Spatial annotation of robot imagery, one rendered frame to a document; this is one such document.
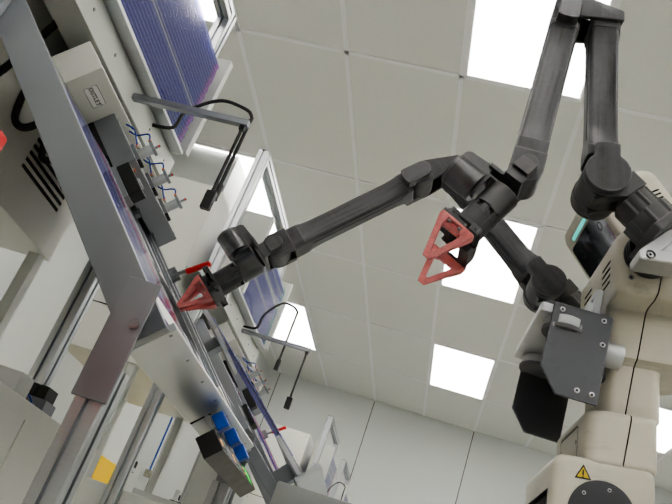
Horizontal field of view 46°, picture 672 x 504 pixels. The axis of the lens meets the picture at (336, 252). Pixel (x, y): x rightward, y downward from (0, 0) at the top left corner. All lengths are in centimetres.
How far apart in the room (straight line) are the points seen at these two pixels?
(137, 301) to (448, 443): 839
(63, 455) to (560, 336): 80
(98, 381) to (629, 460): 82
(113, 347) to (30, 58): 58
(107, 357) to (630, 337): 88
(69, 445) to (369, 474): 829
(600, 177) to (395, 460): 806
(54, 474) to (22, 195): 97
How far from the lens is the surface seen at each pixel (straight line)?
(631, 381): 145
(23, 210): 191
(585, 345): 137
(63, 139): 130
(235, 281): 175
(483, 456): 935
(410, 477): 925
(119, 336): 105
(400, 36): 392
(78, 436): 103
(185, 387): 129
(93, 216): 120
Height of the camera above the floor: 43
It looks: 25 degrees up
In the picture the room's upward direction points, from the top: 21 degrees clockwise
